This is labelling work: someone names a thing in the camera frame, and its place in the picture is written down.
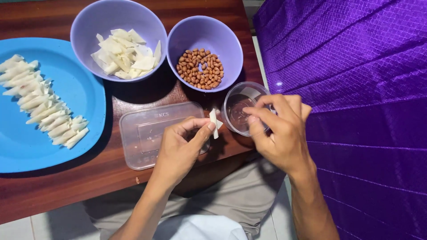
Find person's left hand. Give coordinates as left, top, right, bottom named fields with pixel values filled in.
left=152, top=117, right=217, bottom=191

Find person's right hand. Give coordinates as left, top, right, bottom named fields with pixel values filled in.
left=242, top=94, right=316, bottom=177

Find single white wrapper strip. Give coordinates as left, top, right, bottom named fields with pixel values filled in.
left=209, top=108, right=224, bottom=139

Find clear rectangular plastic lid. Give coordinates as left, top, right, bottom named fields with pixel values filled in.
left=119, top=102, right=211, bottom=171

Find clear round plastic cup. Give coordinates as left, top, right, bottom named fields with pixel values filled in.
left=221, top=82, right=272, bottom=137

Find person's grey trousers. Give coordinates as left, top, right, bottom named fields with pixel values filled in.
left=83, top=157, right=287, bottom=240

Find person's white shirt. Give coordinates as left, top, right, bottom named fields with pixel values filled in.
left=153, top=215, right=249, bottom=240

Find heap of brown peanuts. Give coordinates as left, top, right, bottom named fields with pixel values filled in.
left=176, top=48, right=225, bottom=90

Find shiny purple cloth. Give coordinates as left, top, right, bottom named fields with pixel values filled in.
left=252, top=0, right=427, bottom=240

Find pile of flat wrapper pieces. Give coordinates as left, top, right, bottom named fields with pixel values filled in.
left=91, top=29, right=162, bottom=80

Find blue plastic plate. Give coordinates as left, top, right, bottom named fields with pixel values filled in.
left=0, top=37, right=107, bottom=174

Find small lavender bowl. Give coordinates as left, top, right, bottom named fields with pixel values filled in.
left=167, top=16, right=244, bottom=93

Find row of folded white wrappers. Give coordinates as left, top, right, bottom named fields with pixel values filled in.
left=0, top=54, right=90, bottom=149

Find large lavender bowl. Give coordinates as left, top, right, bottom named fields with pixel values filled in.
left=70, top=0, right=168, bottom=82

